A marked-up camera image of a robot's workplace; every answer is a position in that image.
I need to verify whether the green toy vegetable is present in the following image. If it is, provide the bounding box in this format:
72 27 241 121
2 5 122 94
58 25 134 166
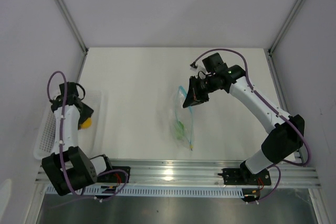
173 120 185 140

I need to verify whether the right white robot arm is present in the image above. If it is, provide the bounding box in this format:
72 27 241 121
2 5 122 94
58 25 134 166
183 50 305 184

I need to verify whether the yellow toy lemon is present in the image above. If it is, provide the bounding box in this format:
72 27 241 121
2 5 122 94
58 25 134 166
79 118 92 130

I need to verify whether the left aluminium frame post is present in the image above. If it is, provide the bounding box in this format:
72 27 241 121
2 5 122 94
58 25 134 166
54 0 88 54

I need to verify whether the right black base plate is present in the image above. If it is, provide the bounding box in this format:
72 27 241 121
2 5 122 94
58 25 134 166
217 168 271 186

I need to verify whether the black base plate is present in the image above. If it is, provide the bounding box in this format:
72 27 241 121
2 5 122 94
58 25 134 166
217 168 271 186
103 166 131 184

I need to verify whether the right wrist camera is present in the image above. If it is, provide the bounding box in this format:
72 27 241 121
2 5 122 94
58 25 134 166
190 62 206 72

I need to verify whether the white perforated plastic basket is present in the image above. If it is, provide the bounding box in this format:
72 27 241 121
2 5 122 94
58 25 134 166
33 90 108 161

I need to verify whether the right aluminium frame post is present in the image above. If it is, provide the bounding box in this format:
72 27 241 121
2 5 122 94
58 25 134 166
268 0 306 57

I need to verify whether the clear zip top bag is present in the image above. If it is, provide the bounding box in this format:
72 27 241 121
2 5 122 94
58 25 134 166
157 86 194 151

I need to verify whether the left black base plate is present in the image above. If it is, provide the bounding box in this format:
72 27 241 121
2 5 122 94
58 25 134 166
103 166 131 184

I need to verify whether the aluminium mounting rail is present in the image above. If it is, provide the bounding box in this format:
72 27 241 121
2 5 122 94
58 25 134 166
35 158 322 190

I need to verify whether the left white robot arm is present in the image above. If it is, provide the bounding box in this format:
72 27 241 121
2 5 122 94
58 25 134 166
42 82 114 196

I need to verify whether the aluminium frame post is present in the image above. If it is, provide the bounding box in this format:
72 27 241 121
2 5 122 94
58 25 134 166
268 0 306 57
54 0 88 54

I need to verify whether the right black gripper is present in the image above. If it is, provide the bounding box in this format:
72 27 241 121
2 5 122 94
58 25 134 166
183 74 218 109

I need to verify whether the white slotted cable duct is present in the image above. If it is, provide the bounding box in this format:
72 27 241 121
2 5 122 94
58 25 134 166
84 185 244 198

